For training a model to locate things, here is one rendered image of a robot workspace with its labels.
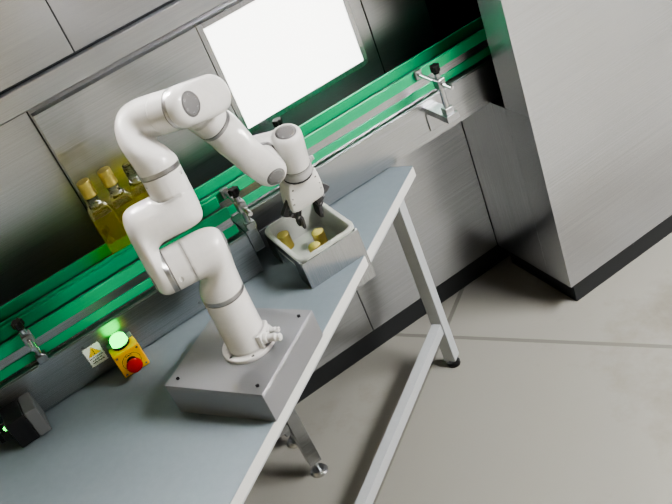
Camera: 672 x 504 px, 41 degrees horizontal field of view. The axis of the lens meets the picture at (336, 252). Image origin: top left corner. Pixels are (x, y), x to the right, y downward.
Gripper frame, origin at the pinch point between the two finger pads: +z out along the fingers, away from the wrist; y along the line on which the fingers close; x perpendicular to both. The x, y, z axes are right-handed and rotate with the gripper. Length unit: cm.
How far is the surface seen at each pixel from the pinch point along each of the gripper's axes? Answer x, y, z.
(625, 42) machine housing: 6, -108, 6
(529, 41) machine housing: 0, -76, -10
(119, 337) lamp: -3, 56, 3
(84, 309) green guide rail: -12, 59, -3
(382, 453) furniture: 35, 14, 60
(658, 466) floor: 84, -41, 67
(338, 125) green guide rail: -18.7, -23.7, -3.2
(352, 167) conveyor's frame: -13.7, -22.4, 8.5
